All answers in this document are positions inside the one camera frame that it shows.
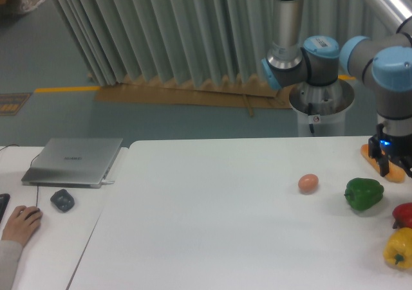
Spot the small black controller device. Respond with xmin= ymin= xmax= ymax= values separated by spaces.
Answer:
xmin=50 ymin=189 xmax=75 ymax=213

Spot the black mouse cable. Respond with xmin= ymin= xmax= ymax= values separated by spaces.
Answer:
xmin=0 ymin=144 xmax=44 ymax=209

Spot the brown cardboard sheet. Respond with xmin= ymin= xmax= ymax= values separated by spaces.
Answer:
xmin=95 ymin=74 xmax=292 ymax=111

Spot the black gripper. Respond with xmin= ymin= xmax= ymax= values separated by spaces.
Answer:
xmin=368 ymin=123 xmax=412 ymax=178

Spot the black computer mouse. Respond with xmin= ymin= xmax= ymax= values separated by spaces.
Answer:
xmin=24 ymin=208 xmax=41 ymax=222

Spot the silver closed laptop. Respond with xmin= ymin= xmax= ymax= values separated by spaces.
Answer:
xmin=21 ymin=138 xmax=122 ymax=187

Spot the green bell pepper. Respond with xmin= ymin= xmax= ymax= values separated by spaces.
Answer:
xmin=344 ymin=177 xmax=384 ymax=211

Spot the red bell pepper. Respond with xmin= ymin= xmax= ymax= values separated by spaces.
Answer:
xmin=392 ymin=203 xmax=412 ymax=229

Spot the black keyboard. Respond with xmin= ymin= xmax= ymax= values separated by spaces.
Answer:
xmin=0 ymin=194 xmax=10 ymax=222

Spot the grey sleeved forearm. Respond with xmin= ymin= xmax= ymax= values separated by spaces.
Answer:
xmin=1 ymin=240 xmax=23 ymax=290

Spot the brown egg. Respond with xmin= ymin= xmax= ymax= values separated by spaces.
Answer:
xmin=298 ymin=174 xmax=319 ymax=194

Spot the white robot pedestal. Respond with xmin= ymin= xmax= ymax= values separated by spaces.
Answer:
xmin=289 ymin=79 xmax=355 ymax=137

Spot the orange bread loaf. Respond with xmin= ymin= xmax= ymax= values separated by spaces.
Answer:
xmin=360 ymin=144 xmax=406 ymax=183

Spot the yellow bell pepper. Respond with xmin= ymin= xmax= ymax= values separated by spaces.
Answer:
xmin=382 ymin=228 xmax=411 ymax=269

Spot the white laptop cable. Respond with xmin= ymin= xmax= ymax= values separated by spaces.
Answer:
xmin=102 ymin=147 xmax=124 ymax=186

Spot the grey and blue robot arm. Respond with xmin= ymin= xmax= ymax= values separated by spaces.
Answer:
xmin=262 ymin=0 xmax=411 ymax=176

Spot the person's bare hand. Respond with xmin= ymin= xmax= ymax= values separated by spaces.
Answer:
xmin=1 ymin=206 xmax=43 ymax=247

